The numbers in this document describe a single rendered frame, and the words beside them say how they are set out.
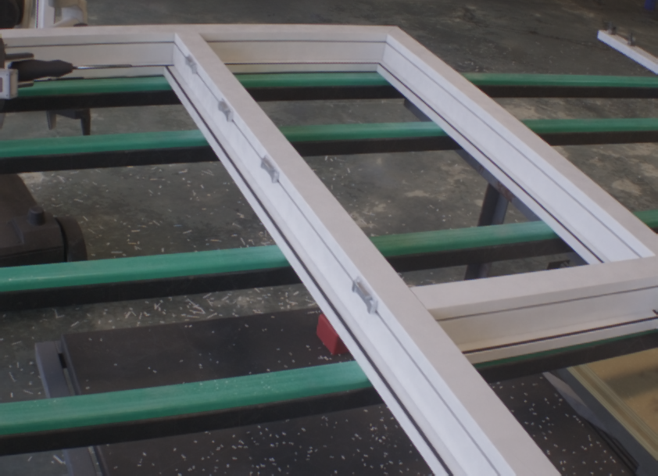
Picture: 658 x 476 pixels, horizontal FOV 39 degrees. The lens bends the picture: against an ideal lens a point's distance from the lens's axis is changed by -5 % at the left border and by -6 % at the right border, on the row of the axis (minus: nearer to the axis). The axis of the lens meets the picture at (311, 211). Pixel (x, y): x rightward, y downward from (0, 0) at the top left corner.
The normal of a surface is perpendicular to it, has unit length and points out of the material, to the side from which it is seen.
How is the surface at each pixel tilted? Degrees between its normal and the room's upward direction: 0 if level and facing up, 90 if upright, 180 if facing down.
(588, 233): 90
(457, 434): 90
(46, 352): 0
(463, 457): 90
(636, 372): 0
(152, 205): 0
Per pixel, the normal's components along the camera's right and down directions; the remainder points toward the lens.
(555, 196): -0.92, 0.07
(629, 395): 0.15, -0.87
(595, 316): 0.38, 0.49
